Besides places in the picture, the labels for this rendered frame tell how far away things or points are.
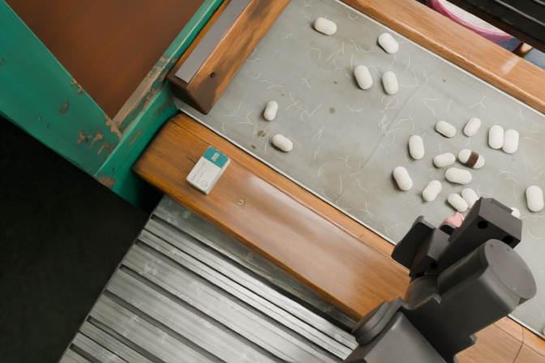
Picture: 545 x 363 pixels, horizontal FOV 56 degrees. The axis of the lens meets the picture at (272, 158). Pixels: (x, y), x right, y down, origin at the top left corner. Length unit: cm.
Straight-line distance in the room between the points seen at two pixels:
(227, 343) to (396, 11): 58
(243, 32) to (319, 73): 15
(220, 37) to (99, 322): 47
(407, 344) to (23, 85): 39
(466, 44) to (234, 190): 43
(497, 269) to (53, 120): 44
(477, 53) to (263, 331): 54
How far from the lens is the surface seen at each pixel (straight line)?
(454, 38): 87
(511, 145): 84
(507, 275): 48
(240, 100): 81
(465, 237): 52
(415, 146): 79
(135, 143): 75
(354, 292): 73
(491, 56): 88
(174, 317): 83
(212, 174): 73
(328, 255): 73
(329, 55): 85
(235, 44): 74
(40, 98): 53
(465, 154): 81
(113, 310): 86
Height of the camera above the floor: 149
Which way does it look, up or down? 74 degrees down
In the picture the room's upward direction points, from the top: 1 degrees counter-clockwise
